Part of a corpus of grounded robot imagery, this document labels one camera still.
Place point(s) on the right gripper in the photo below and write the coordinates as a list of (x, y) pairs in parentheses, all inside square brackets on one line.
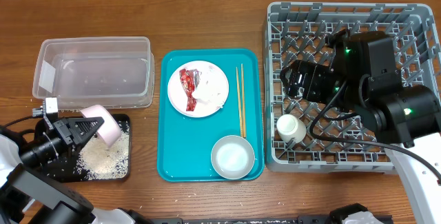
[(315, 73)]

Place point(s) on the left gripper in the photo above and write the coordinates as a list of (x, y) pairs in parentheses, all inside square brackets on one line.
[(69, 131)]

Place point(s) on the pink bowl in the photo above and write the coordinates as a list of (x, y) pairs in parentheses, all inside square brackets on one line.
[(110, 131)]

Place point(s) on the white cup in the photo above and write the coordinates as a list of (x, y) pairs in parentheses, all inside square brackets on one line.
[(290, 127)]

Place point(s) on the large white plate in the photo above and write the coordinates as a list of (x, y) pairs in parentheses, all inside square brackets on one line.
[(178, 98)]

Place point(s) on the white napkin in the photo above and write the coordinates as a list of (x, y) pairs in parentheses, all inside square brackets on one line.
[(212, 89)]

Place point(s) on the grey bowl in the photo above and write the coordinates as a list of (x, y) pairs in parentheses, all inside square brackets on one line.
[(232, 157)]

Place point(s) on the red snack wrapper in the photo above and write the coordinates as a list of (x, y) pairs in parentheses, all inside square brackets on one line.
[(189, 81)]

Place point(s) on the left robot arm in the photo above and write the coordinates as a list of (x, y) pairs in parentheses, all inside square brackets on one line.
[(21, 183)]

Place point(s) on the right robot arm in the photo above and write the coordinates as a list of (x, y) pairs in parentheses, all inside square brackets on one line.
[(363, 80)]

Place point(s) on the grey dishwasher rack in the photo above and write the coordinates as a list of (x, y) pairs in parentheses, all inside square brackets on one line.
[(297, 30)]

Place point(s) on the black plastic tray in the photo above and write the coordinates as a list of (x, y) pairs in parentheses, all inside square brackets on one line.
[(62, 168)]

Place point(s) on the spilled rice pile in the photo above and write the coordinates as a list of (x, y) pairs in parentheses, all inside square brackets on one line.
[(97, 162)]

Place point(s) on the clear plastic bin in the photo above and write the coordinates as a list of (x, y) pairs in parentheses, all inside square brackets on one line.
[(115, 72)]

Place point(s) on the left wooden chopstick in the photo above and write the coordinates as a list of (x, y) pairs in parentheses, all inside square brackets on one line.
[(239, 104)]

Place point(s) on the teal serving tray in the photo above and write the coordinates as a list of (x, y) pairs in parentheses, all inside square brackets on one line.
[(184, 142)]

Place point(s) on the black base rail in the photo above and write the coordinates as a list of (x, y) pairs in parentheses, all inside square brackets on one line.
[(304, 219)]

